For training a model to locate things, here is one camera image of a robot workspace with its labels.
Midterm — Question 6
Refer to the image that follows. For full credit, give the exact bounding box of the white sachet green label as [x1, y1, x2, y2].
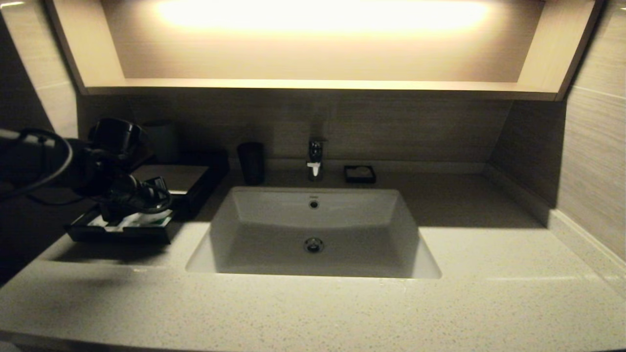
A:
[120, 209, 173, 228]

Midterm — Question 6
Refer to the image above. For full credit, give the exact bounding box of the black amenity drawer box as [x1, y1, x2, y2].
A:
[130, 151, 231, 223]

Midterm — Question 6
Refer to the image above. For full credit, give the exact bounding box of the wooden wall shelf niche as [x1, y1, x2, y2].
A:
[44, 0, 604, 102]

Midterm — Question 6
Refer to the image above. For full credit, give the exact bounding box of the chrome faucet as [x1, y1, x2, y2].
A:
[306, 138, 328, 182]

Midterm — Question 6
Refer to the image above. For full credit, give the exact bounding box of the black cup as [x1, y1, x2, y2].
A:
[237, 143, 266, 186]

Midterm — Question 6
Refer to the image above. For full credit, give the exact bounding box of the warm light strip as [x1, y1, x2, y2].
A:
[156, 0, 490, 37]

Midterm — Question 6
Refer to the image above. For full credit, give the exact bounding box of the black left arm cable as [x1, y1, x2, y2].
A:
[0, 128, 74, 198]

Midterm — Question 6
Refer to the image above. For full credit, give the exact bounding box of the black soap dish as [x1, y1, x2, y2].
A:
[343, 165, 377, 185]

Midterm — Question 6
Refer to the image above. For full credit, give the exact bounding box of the white sink basin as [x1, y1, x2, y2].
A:
[185, 187, 442, 279]

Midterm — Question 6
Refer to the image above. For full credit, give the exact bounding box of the grey cup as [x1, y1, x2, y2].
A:
[144, 121, 180, 164]

